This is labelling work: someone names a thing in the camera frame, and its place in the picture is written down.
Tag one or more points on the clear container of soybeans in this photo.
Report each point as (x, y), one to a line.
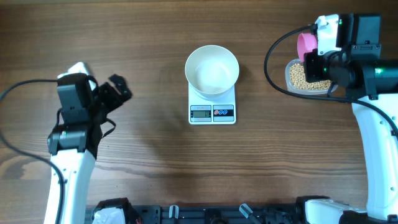
(296, 82)

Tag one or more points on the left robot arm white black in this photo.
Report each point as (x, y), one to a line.
(73, 145)

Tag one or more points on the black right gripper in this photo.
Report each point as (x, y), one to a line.
(311, 72)

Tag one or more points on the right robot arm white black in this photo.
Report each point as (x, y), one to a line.
(345, 49)

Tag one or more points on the white digital kitchen scale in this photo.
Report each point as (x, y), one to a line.
(220, 110)

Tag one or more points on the pink plastic measuring scoop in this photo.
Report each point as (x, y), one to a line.
(306, 42)

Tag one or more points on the white round bowl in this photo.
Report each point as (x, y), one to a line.
(212, 70)

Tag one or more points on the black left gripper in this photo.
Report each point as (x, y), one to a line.
(114, 101)

